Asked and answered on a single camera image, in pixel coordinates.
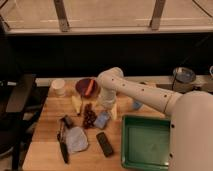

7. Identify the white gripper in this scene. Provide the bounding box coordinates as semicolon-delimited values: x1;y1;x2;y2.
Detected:
98;88;118;120

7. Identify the light blue sponge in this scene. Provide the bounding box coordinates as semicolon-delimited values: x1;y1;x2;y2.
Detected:
94;111;110;129

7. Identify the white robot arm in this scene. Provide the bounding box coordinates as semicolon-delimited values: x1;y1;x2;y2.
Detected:
97;67;213;171

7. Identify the bunch of dark grapes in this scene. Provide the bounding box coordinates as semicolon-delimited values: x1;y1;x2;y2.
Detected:
82;103;97;129

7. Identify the orange carrot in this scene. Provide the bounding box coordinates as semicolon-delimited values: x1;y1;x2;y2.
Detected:
85;79;95;97

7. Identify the purple bowl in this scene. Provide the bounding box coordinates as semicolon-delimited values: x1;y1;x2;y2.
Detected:
75;78;98;98

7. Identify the black rectangular remote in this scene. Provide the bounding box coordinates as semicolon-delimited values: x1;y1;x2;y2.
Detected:
96;132;114;157

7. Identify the green plastic tray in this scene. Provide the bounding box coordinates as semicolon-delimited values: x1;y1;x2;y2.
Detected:
121;115;170;171

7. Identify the grey folded cloth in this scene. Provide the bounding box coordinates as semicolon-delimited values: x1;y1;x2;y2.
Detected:
65;126;89;154

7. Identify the white cup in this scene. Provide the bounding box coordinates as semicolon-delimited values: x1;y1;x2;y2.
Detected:
51;78;66;96

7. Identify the metal bowl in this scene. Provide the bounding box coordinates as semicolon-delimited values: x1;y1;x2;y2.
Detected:
173;67;196;84

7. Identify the black chair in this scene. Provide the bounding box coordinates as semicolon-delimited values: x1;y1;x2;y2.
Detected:
0;23;36;171

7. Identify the black handled knife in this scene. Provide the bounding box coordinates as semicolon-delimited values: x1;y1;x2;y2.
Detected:
57;121;69;164

